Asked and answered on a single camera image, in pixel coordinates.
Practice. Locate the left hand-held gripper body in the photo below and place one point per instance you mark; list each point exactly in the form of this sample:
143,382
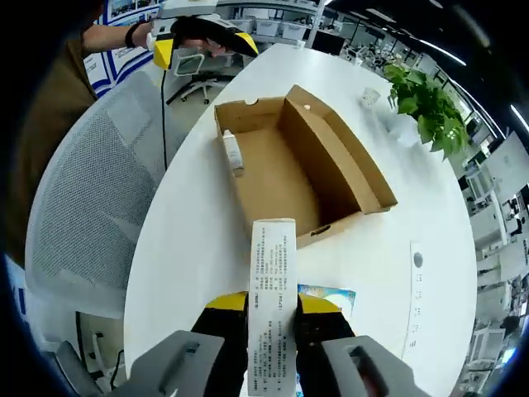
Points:
186,8

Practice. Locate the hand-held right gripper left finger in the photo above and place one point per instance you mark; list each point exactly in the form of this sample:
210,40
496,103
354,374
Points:
223,343

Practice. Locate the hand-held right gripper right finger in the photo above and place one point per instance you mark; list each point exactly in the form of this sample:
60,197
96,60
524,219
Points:
322,331

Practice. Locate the blue white soft wipes pack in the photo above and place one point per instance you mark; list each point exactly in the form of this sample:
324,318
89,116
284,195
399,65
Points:
335,295

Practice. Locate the white printed carton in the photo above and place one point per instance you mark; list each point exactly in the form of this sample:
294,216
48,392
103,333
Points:
273,269

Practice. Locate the white bottle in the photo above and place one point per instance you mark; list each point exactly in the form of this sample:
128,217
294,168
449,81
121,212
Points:
233,153

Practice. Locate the brown cardboard shoe box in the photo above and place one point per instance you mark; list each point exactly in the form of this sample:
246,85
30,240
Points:
273,182

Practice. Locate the person's left hand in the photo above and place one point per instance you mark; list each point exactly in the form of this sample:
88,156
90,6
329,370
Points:
206,45

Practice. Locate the grey mesh office chair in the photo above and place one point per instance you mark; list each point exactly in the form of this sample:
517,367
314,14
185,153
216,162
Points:
95,186
188,64

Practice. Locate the black wristband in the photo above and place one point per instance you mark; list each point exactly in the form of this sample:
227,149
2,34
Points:
131,36

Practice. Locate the black monitor on stand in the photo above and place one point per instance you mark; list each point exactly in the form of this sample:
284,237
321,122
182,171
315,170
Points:
328,41

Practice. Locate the white table socket strip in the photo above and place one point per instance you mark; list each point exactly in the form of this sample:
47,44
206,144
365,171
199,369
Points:
417,259

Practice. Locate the person's brown shirt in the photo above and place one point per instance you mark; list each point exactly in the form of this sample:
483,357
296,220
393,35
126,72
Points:
45,124

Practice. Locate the green potted plant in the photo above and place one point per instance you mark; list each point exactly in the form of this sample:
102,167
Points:
430,107

